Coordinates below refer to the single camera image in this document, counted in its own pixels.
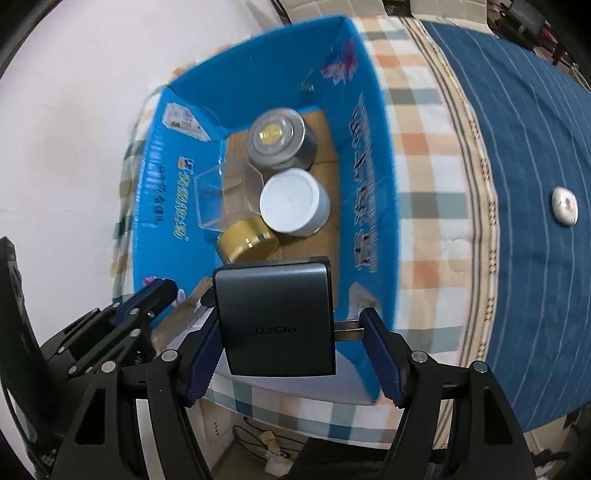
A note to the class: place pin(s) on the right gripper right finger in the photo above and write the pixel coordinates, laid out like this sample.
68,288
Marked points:
458,417

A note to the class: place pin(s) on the white power strip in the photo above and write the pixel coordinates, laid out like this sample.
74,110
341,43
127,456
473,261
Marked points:
278,463

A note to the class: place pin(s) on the blue striped cloth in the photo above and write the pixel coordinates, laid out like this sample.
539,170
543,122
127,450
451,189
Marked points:
535,121

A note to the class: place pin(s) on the black power adapter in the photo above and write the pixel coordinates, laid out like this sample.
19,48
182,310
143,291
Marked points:
277,318

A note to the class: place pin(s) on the clear acrylic box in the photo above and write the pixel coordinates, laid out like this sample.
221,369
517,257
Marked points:
226,193

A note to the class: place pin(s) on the small white earbud case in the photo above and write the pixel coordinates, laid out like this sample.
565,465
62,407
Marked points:
565,206

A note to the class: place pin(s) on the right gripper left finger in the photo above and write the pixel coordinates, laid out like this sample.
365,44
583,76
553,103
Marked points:
103,440

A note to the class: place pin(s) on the blue cardboard box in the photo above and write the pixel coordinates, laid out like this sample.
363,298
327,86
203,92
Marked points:
322,70

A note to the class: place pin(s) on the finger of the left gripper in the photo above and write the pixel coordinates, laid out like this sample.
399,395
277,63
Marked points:
153,299
91,341

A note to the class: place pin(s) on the silver round tin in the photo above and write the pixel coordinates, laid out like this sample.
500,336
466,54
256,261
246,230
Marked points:
281,139

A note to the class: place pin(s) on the plaid checkered cloth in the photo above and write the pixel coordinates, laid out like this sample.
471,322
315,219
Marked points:
449,232

